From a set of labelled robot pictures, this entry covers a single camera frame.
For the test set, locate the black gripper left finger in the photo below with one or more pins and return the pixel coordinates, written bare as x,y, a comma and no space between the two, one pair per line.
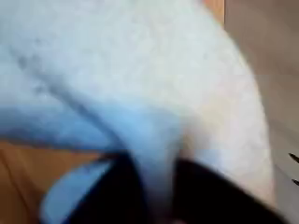
115,196

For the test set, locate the white sock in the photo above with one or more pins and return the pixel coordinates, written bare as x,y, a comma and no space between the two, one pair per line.
130,68

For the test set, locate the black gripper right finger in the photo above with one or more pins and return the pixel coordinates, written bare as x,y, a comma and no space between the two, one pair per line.
211,202

